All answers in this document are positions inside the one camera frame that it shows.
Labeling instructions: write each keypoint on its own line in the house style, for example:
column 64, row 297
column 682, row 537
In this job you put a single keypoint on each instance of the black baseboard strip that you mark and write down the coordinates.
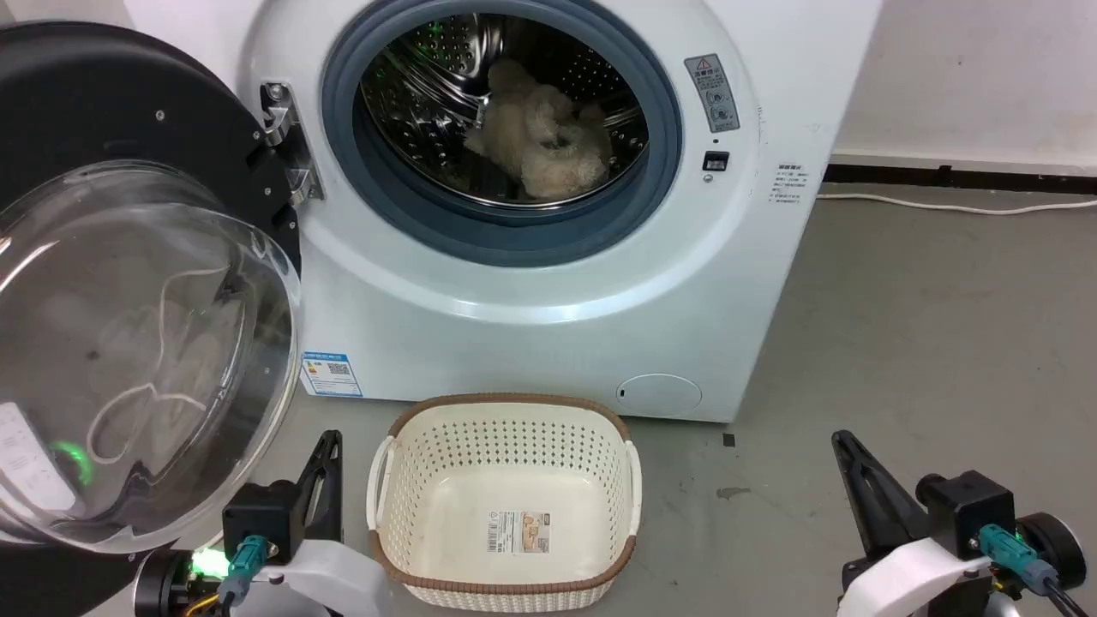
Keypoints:
column 960, row 177

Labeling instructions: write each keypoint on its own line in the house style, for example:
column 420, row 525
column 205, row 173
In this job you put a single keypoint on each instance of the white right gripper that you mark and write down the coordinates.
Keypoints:
column 917, row 583

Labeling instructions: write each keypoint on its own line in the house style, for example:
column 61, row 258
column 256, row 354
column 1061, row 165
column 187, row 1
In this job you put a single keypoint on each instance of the grey warning sticker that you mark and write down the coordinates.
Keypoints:
column 711, row 92

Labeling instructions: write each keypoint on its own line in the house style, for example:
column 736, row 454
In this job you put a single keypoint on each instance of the round drain filter cover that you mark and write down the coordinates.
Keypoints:
column 658, row 396

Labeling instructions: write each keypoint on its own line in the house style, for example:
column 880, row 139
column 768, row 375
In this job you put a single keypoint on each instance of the black door latch socket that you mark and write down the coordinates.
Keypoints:
column 716, row 161

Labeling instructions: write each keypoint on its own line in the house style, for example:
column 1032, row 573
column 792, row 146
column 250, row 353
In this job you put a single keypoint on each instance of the cream plush toy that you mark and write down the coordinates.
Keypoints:
column 548, row 146

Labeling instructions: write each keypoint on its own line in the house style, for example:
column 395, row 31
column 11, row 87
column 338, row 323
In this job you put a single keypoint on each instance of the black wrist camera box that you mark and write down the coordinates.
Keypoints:
column 261, row 514
column 964, row 506

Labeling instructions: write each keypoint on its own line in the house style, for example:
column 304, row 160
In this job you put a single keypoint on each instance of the paper label inside basket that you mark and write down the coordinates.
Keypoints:
column 518, row 531

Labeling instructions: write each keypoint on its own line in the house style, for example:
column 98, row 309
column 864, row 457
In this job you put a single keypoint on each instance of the black-rimmed glass washer door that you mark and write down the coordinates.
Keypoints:
column 103, row 111

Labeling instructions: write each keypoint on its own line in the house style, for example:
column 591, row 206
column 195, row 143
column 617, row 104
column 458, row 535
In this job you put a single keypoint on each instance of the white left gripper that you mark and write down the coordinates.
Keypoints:
column 334, row 578

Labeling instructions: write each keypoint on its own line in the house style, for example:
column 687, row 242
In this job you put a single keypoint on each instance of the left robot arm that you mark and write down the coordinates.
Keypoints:
column 163, row 587

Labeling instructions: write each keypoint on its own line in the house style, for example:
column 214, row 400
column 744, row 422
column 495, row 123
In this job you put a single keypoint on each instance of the white front-load washing machine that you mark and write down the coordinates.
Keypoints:
column 514, row 334

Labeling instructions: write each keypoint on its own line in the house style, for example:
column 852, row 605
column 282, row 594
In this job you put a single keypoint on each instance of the cream perforated laundry basket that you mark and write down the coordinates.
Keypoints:
column 506, row 480

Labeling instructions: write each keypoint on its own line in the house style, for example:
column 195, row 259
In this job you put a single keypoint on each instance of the blue energy label sticker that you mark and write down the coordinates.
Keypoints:
column 331, row 374

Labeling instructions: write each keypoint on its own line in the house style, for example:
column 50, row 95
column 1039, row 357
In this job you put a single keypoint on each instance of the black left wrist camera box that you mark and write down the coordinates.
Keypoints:
column 261, row 514

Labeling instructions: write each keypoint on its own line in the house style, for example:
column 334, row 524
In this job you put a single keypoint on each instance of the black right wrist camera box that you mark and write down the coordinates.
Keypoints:
column 964, row 506

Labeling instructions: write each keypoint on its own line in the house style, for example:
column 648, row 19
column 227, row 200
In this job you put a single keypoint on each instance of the chrome door hinge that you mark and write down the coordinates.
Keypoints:
column 290, row 146

